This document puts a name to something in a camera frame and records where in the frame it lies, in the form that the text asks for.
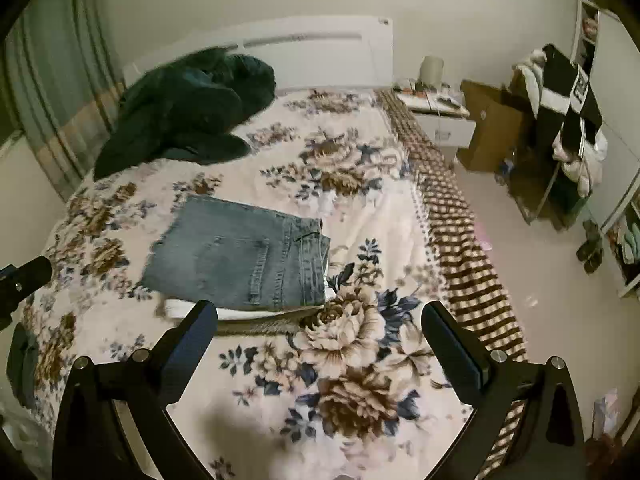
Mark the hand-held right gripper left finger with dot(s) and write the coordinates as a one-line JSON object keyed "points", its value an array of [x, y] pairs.
{"points": [[192, 342]]}

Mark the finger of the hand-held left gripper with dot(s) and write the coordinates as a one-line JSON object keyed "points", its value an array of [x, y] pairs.
{"points": [[22, 277]]}

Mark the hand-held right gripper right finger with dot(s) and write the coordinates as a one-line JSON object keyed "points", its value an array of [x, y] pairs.
{"points": [[460, 347]]}

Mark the blue denim pants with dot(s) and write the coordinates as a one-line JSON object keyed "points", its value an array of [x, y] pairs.
{"points": [[240, 255]]}

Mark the white folded cloth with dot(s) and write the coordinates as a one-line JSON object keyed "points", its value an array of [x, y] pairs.
{"points": [[235, 310]]}

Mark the dark green cloth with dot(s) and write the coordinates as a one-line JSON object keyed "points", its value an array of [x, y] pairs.
{"points": [[24, 362]]}

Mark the floral bed blanket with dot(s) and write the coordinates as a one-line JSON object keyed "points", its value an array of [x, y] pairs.
{"points": [[250, 270]]}

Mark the checkered brown bed sheet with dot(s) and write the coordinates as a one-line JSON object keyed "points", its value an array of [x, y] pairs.
{"points": [[460, 220]]}

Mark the dark slippers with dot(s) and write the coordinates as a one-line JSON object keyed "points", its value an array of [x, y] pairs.
{"points": [[590, 247]]}

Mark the striped window curtain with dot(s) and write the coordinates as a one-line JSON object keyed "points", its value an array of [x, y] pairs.
{"points": [[60, 95]]}

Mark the clothes rack chair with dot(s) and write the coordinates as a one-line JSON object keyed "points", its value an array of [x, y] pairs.
{"points": [[545, 170]]}

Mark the brown cardboard box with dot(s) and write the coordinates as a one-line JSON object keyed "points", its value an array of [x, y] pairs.
{"points": [[492, 125]]}

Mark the dark green fleece blanket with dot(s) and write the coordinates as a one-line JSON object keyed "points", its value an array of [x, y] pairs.
{"points": [[185, 107]]}

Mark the white bedside table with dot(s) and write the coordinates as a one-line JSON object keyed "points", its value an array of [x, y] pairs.
{"points": [[440, 112]]}

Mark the white wardrobe shelf unit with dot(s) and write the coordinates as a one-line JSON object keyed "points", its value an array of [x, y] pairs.
{"points": [[617, 160]]}

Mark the black and white striped garment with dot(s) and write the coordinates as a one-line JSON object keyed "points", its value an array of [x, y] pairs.
{"points": [[570, 100]]}

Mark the white cylindrical lamp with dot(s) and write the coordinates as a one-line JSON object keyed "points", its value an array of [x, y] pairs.
{"points": [[431, 71]]}

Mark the white bed headboard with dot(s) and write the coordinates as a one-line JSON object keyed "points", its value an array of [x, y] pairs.
{"points": [[280, 55]]}

